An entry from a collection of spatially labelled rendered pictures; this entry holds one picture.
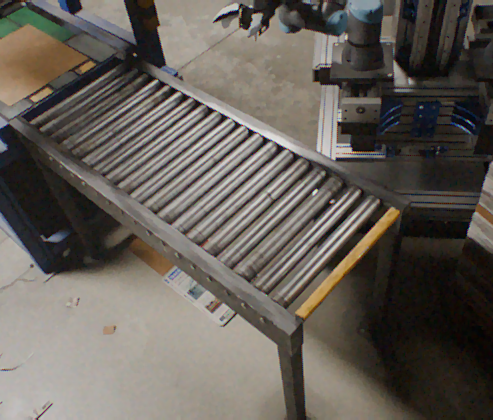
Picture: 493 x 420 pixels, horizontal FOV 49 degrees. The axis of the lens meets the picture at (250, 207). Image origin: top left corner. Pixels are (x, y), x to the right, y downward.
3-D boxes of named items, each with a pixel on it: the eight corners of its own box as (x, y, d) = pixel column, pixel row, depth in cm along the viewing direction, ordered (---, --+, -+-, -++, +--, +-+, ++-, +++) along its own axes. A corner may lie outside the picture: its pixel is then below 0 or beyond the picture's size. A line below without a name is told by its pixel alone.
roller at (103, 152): (189, 103, 200) (187, 92, 196) (89, 176, 180) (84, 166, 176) (180, 98, 203) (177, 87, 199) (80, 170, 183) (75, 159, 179)
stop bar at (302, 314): (401, 216, 150) (402, 211, 149) (304, 324, 132) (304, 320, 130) (391, 210, 152) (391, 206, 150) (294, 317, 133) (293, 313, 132)
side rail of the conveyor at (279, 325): (304, 343, 141) (303, 321, 132) (291, 358, 139) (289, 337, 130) (32, 138, 207) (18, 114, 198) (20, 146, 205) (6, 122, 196)
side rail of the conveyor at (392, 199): (407, 224, 163) (413, 198, 154) (398, 235, 161) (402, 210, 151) (131, 73, 228) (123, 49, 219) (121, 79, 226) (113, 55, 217)
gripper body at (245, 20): (259, 38, 150) (281, 16, 156) (260, 11, 143) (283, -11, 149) (236, 28, 153) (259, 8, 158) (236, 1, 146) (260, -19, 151)
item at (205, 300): (267, 280, 234) (267, 279, 233) (222, 326, 222) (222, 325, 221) (208, 238, 252) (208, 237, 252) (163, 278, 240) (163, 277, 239)
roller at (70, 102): (134, 73, 216) (131, 62, 212) (37, 137, 196) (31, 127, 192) (127, 69, 219) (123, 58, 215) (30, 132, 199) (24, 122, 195)
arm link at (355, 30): (372, 48, 183) (375, 12, 172) (336, 39, 188) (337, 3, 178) (387, 30, 189) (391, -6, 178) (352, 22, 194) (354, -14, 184)
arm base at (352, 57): (341, 47, 202) (342, 23, 194) (382, 47, 199) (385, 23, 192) (340, 71, 192) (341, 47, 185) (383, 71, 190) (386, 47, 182)
